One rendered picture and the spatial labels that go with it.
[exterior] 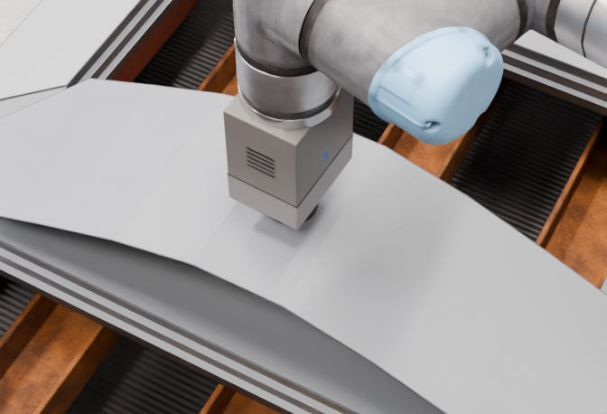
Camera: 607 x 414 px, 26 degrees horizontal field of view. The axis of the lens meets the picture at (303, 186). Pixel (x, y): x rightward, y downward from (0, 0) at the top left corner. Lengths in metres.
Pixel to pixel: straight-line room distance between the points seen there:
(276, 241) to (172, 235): 0.09
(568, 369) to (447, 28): 0.38
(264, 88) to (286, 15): 0.09
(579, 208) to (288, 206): 0.52
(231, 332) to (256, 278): 0.12
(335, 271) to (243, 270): 0.07
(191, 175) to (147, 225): 0.06
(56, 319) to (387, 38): 0.66
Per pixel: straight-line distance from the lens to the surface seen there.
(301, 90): 0.91
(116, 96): 1.24
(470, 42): 0.80
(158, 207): 1.09
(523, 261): 1.10
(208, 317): 1.14
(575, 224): 1.43
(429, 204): 1.09
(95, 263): 1.19
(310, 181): 0.99
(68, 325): 1.36
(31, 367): 1.34
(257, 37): 0.88
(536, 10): 0.87
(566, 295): 1.11
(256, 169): 0.98
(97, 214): 1.12
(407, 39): 0.80
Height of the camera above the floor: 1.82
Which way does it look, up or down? 53 degrees down
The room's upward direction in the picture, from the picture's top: straight up
